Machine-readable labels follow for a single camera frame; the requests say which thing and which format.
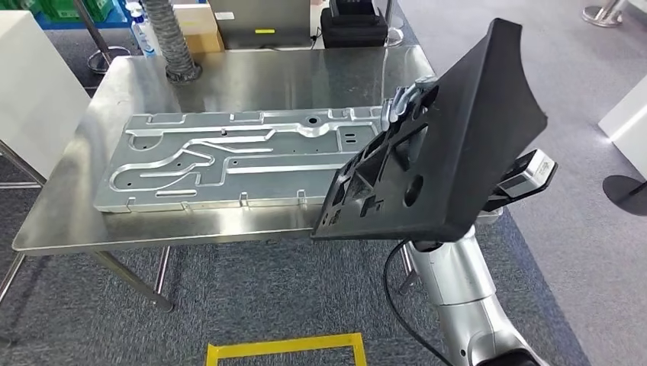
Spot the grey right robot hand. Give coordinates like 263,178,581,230
380,75,439,133

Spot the black plastic plate bracket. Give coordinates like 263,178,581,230
309,18,549,245

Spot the stainless steel workbench table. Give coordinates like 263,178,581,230
0,44,436,313

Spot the black equipment case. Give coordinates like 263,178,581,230
320,0,389,49

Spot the embossed aluminium plate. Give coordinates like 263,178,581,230
93,106,393,214

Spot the grey metal cabinet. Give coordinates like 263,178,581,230
208,0,312,50

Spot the cardboard box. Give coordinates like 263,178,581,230
172,2,225,56

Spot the white display plinth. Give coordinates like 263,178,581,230
597,74,647,181

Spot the white spray bottle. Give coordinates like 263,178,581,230
126,2,160,59

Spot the white box cabinet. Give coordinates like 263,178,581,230
0,10,93,181

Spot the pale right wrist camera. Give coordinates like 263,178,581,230
497,149,558,199

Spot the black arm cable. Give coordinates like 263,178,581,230
382,239,456,366

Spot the silver stanchion post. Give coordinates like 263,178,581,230
581,0,629,29
72,0,134,75

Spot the grey ribbed hose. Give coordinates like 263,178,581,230
143,0,203,85

